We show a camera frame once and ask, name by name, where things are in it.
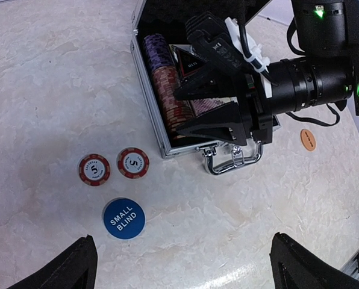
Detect blue small blind button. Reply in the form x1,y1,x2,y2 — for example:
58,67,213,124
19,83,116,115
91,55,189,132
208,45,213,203
103,197,146,240

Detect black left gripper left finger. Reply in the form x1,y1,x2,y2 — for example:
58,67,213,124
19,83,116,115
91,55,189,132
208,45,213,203
10,236,98,289

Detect aluminium poker case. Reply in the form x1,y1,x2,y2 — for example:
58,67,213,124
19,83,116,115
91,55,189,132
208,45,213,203
131,1,263,175

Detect orange chip row in case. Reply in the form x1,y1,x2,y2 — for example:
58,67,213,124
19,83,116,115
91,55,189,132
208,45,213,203
152,66,194,140

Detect orange chip stack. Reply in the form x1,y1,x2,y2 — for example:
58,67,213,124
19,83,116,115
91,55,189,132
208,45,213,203
78,154,111,187

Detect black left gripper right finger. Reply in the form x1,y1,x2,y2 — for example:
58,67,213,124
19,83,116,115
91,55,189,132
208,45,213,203
270,232,359,288

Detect black red triangle button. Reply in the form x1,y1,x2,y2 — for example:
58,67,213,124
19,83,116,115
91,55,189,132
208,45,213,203
172,46,205,79

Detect single orange poker chip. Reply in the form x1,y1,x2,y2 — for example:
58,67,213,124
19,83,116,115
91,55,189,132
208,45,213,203
117,147,150,179

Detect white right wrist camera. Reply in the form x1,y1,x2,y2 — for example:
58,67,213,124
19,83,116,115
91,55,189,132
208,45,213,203
185,11,270,99

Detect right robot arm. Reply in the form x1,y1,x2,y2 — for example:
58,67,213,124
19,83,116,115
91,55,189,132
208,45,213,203
174,1,359,146

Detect purple chip row in case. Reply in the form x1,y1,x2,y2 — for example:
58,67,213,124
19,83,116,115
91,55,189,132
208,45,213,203
143,33,175,72

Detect orange big blind button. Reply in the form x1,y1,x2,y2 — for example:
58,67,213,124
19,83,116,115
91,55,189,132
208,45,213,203
300,129,316,152

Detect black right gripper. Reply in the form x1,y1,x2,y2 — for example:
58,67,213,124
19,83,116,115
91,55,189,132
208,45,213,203
173,57,273,146

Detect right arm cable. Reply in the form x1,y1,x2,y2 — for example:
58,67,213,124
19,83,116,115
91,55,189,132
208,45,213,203
236,17,359,127

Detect red playing card deck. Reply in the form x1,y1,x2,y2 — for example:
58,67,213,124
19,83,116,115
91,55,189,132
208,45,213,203
190,97,237,117

